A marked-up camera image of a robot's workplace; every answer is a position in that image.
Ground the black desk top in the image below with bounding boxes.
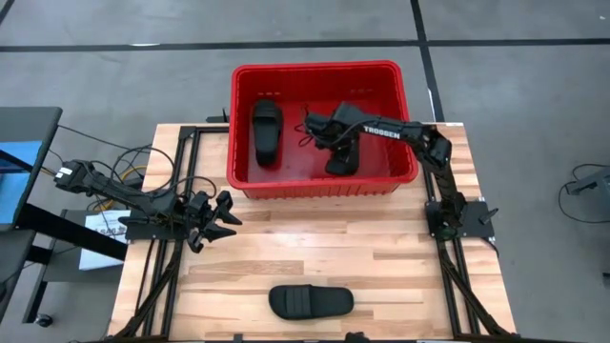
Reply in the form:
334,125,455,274
0,106,64,230

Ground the black slide sandal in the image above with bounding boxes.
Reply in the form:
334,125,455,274
251,98,284,168
325,142,362,177
267,284,356,321

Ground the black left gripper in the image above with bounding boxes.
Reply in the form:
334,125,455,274
183,190,244,254

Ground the red plastic bin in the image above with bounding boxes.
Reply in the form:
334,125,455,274
226,60,420,200

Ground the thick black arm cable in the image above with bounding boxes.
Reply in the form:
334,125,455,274
112,145,218,201

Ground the grey device on floor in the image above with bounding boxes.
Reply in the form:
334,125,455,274
565,166,610,195

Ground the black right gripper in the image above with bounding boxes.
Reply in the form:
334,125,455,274
303,101,371,166

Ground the black floor cable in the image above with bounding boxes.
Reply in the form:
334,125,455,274
558,163,610,225

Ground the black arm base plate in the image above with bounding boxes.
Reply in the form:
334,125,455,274
117,209,194,242
425,199,497,240

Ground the black desk leg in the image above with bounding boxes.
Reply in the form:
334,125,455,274
21,247,51,325

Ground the black desk beam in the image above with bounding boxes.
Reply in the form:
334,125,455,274
16,203,130,262

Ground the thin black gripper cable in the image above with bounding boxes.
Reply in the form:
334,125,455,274
293,107,319,149

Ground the white printed paper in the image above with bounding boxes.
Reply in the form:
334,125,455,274
78,209,131,272

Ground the black aluminium support frame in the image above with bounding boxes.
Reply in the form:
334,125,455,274
112,124,230,340
412,124,516,340

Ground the grey base plate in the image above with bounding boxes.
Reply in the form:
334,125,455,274
45,208,130,283

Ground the blue panel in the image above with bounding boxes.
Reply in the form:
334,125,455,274
0,140,44,225

